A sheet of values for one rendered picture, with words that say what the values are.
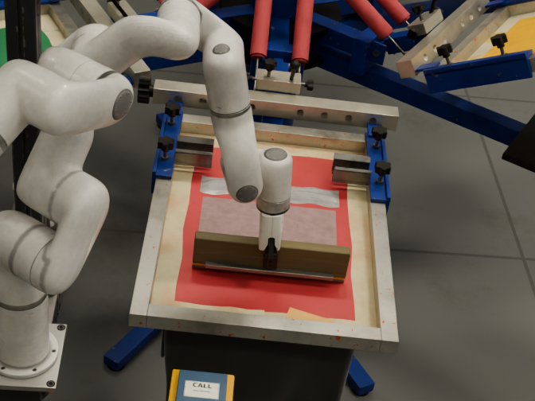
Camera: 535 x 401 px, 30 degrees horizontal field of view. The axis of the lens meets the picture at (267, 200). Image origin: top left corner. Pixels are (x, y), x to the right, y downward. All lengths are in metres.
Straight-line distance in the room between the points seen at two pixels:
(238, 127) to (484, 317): 1.98
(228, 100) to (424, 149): 2.67
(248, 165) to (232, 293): 0.37
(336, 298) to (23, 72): 1.07
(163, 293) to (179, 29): 0.66
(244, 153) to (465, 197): 2.43
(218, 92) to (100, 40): 0.25
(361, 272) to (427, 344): 1.27
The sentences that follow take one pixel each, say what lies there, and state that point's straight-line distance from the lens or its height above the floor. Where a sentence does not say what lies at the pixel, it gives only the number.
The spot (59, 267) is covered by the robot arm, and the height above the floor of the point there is 1.43.
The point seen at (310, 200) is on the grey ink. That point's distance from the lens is 2.57.
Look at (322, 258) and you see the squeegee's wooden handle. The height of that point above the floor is 1.03.
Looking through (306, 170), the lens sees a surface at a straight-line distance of 2.67.
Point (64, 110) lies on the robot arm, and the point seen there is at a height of 1.71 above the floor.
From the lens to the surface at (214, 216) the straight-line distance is 2.48.
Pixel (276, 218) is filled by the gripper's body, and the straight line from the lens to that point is 2.18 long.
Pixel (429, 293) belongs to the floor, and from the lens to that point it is 3.83.
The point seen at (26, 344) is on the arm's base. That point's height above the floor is 1.21.
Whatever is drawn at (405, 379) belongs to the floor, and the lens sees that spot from 3.50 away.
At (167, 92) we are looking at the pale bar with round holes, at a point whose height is 1.03.
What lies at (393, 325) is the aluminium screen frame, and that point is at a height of 0.99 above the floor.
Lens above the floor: 2.52
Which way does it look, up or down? 38 degrees down
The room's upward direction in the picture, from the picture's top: 8 degrees clockwise
